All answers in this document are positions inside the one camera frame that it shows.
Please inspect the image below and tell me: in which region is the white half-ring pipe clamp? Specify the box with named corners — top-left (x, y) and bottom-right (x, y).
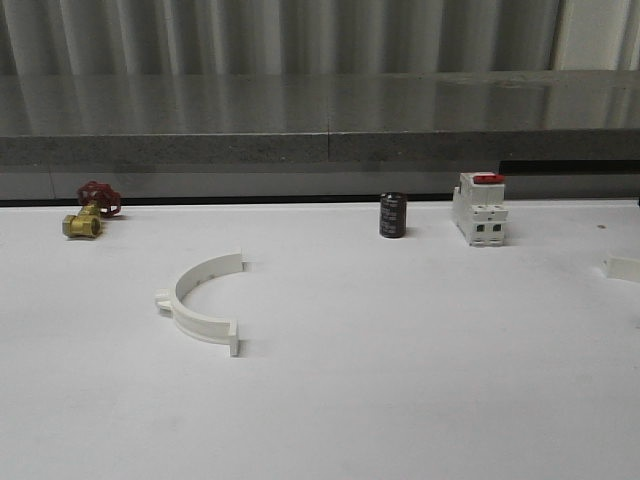
top-left (603, 255), bottom-right (640, 283)
top-left (154, 249), bottom-right (244, 357)

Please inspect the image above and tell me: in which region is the black cylindrical capacitor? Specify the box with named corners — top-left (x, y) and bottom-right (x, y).
top-left (379, 192), bottom-right (407, 238)

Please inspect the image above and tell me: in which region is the brass valve red handwheel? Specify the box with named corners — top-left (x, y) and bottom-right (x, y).
top-left (62, 180), bottom-right (121, 238)

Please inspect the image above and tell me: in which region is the grey stone counter ledge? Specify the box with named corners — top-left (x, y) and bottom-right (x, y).
top-left (1, 71), bottom-right (639, 203)

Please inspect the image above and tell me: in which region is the white circuit breaker red switch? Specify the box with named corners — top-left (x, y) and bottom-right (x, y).
top-left (452, 172), bottom-right (508, 246)

